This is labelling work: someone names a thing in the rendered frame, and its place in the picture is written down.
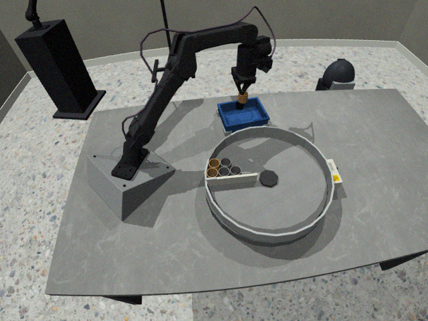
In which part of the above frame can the bronze bushing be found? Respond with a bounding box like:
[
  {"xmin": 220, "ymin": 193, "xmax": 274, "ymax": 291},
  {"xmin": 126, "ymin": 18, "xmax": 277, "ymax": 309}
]
[
  {"xmin": 207, "ymin": 168, "xmax": 219, "ymax": 178},
  {"xmin": 238, "ymin": 91, "xmax": 248, "ymax": 104},
  {"xmin": 209, "ymin": 158, "xmax": 220, "ymax": 170}
]

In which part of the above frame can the blue plastic tray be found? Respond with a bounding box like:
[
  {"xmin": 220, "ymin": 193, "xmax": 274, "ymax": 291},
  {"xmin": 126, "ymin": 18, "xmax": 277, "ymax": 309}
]
[{"xmin": 218, "ymin": 97, "xmax": 270, "ymax": 133}]

